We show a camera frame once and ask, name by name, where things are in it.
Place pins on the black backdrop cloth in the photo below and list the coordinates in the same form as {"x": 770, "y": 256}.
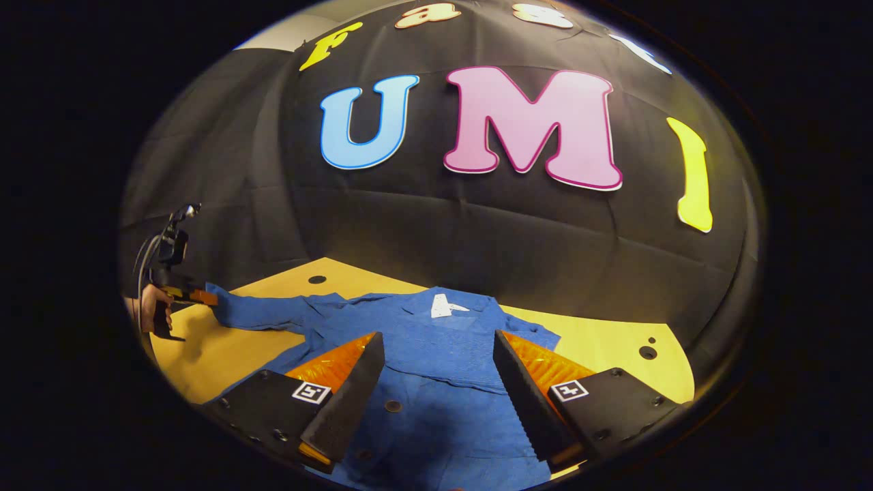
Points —
{"x": 423, "y": 232}

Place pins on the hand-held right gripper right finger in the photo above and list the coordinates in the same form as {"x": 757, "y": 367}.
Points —
{"x": 518, "y": 395}

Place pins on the blue button jacket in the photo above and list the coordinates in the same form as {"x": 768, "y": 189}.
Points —
{"x": 436, "y": 354}

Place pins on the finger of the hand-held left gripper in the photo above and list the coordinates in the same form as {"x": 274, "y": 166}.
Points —
{"x": 201, "y": 296}

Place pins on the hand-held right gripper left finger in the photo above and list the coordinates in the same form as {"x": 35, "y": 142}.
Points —
{"x": 354, "y": 395}

